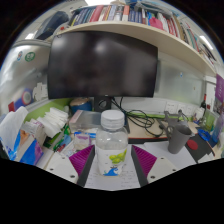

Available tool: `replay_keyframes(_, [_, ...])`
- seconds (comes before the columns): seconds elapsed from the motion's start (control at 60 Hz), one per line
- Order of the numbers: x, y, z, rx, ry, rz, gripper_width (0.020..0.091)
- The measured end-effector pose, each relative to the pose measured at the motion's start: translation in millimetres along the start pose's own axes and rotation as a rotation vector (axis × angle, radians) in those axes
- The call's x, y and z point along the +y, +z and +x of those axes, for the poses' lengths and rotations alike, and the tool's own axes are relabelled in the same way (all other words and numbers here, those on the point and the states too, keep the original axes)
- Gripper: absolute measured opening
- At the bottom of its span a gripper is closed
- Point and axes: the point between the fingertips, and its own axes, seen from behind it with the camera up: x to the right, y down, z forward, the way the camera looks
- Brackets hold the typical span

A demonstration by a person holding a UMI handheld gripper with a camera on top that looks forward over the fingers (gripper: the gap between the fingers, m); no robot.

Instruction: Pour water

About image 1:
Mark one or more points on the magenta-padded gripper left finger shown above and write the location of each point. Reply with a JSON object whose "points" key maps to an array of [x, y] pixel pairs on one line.
{"points": [[80, 160]]}

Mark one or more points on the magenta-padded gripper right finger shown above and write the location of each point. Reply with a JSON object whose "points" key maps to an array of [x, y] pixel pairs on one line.
{"points": [[145, 160]]}

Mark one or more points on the clear plastic water bottle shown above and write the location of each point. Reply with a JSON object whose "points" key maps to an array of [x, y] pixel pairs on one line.
{"points": [[111, 143]]}

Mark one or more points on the white paper sheet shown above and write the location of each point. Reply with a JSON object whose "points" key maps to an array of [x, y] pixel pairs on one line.
{"points": [[156, 150]]}

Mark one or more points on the grey cup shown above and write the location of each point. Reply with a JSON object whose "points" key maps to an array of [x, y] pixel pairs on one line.
{"points": [[178, 140]]}

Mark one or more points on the grey metal laptop stand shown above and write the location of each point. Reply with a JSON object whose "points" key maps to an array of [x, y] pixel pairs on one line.
{"points": [[171, 118]]}

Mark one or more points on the colourful tissue pack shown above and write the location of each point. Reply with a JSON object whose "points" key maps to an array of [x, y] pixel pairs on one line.
{"points": [[25, 146]]}

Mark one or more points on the black desk mat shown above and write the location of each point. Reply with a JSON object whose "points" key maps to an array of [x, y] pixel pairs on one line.
{"points": [[203, 150]]}

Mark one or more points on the green glass cup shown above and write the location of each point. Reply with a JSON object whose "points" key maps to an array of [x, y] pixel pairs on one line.
{"points": [[209, 121]]}

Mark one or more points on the purple drink bottle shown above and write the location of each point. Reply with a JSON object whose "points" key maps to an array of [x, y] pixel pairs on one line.
{"points": [[220, 130]]}

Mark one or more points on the dark wine bottle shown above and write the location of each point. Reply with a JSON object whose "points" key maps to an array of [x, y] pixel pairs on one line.
{"points": [[203, 101]]}

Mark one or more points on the black computer monitor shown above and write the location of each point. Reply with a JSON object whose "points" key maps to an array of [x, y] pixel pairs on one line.
{"points": [[100, 63]]}

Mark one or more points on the purple pennant flag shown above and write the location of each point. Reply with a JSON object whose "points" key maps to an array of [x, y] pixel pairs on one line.
{"points": [[220, 93]]}

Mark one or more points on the wooden shelf with books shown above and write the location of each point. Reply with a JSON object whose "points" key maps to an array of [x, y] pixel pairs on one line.
{"points": [[150, 33]]}

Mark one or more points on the rectangular ceiling light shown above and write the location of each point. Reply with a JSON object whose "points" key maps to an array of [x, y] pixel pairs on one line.
{"points": [[206, 42]]}

